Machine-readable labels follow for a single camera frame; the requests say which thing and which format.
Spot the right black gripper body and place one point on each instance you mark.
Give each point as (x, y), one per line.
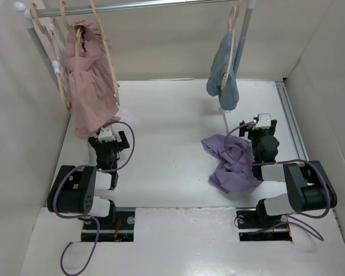
(256, 136)

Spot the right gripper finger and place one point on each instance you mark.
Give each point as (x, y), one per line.
(273, 127)
(243, 128)

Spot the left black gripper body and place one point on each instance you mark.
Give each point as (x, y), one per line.
(115, 148)

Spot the purple t shirt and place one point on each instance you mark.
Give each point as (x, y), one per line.
(232, 175)

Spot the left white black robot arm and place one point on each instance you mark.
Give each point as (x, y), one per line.
(72, 193)

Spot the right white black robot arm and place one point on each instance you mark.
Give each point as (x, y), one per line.
(307, 184)

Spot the wooden hanger with blue garment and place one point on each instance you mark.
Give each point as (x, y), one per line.
(231, 28)

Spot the wooden hanger with pink dress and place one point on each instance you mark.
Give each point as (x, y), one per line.
(74, 33)

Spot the blue garment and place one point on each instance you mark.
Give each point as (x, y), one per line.
(222, 80)

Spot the pink dress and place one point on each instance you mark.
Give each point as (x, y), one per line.
(93, 102)

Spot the white clothes rack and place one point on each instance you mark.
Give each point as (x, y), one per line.
(27, 20)

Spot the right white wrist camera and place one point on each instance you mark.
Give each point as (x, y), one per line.
(263, 121)

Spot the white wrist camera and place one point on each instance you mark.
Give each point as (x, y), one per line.
(263, 121)
(107, 133)

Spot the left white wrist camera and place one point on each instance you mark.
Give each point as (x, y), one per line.
(107, 133)

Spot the aluminium rail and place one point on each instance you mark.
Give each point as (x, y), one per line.
(291, 120)

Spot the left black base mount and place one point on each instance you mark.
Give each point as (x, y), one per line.
(117, 229)

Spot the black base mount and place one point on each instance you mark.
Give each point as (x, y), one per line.
(252, 228)
(117, 229)

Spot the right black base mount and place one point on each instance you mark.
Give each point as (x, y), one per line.
(252, 228)

